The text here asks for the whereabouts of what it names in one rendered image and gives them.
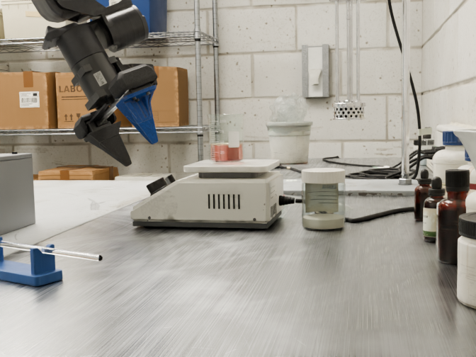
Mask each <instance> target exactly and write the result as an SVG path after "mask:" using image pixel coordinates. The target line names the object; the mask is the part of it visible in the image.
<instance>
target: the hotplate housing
mask: <svg viewBox="0 0 476 357"><path fill-rule="evenodd" d="M294 203H295V198H291V197H288V196H283V174H280V171H267V172H262V173H197V174H194V175H192V176H188V177H185V178H182V179H179V180H177V181H174V182H173V183H171V184H170V185H168V186H167V187H165V188H163V189H161V190H160V191H158V192H157V193H155V194H154V195H151V196H150V197H148V198H147V199H145V200H143V201H142V202H141V203H138V204H137V205H135V206H134V207H133V211H131V212H130V219H133V220H134V221H133V222H132V226H143V227H216V228H250V229H252V230H260V229H268V228H269V227H270V226H271V225H272V224H273V223H274V222H275V221H276V220H277V219H278V218H279V217H280V216H281V215H282V209H283V206H284V205H288V204H294Z"/></svg>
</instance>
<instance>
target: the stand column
mask: <svg viewBox="0 0 476 357"><path fill-rule="evenodd" d="M409 66H410V0H402V177H401V178H399V183H398V184H399V185H412V179H411V178H409Z"/></svg>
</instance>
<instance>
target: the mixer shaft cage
mask: <svg viewBox="0 0 476 357"><path fill-rule="evenodd" d="M346 58H347V100H344V101H343V103H341V101H340V100H339V0H335V72H336V100H335V101H334V103H332V104H331V105H332V107H334V118H333V120H363V119H366V118H364V107H365V106H366V103H362V102H361V100H360V0H356V100H353V2H352V1H351V0H346Z"/></svg>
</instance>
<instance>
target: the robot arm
mask: <svg viewBox="0 0 476 357"><path fill-rule="evenodd" d="M31 1H32V2H33V5H34V6H35V8H36V9H37V11H38V13H39V14H40V15H41V16H42V17H43V18H44V19H45V20H46V21H49V22H53V23H61V22H64V21H72V22H73V23H70V24H68V25H65V26H62V27H60V28H53V27H51V26H49V25H48V26H47V28H46V31H45V38H44V41H43V44H42V49H44V50H48V49H50V48H52V47H57V46H58V48H59V50H60V52H61V53H62V55H63V57H64V58H65V60H66V62H67V64H68V65H69V67H70V69H71V71H72V73H73V74H74V78H73V79H72V80H71V82H72V84H73V85H74V86H78V85H80V87H81V89H82V90H83V92H84V94H85V95H86V97H87V99H88V102H87V103H86V104H85V106H86V109H87V111H90V110H92V109H96V110H95V111H93V112H91V113H87V114H86V115H83V116H81V117H80V119H78V121H76V122H75V125H74V129H73V131H74V133H75V134H76V136H77V137H78V139H80V140H81V139H84V141H85V142H90V143H91V144H93V145H95V146H96V147H98V148H99V149H102V150H103V151H104V152H105V153H107V154H109V155H110V156H112V158H114V159H116V160H117V161H119V162H120V163H121V164H123V165H124V166H129V165H131V164H132V162H131V159H130V156H129V154H128V151H127V150H126V148H125V145H124V143H123V141H122V139H121V136H120V134H119V130H120V124H121V121H119V122H116V123H114V122H115V121H116V119H117V118H116V116H115V113H114V111H115V110H116V109H117V108H118V109H119V110H120V112H121V113H122V114H123V115H124V116H125V117H126V118H127V119H128V120H129V121H130V122H131V123H132V124H133V125H134V126H135V128H136V129H137V130H138V131H139V132H140V133H141V135H142V136H143V137H144V138H145V139H146V140H147V141H148V142H149V143H150V144H152V145H153V144H155V143H157V142H158V137H157V131H156V128H155V124H154V118H153V114H152V106H151V100H152V96H153V93H154V91H155V89H156V88H157V74H156V72H155V70H154V65H153V64H122V63H121V61H120V58H119V57H115V56H112V57H108V55H107V53H106V51H105V50H104V49H106V48H108V49H109V50H110V51H111V52H117V51H120V50H122V49H125V48H127V47H129V46H132V45H135V44H137V43H140V42H142V41H144V40H146V39H147V38H148V36H149V28H148V25H147V21H146V19H145V17H144V16H143V15H142V14H141V12H140V10H139V9H138V8H137V7H136V6H134V5H133V4H132V1H131V0H121V1H118V2H117V3H116V4H113V5H111V6H108V7H105V6H103V5H102V4H100V3H98V2H97V1H96V0H31ZM89 19H91V20H92V21H90V22H88V23H82V24H78V23H81V22H84V21H87V20H89ZM109 106H110V107H109Z"/></svg>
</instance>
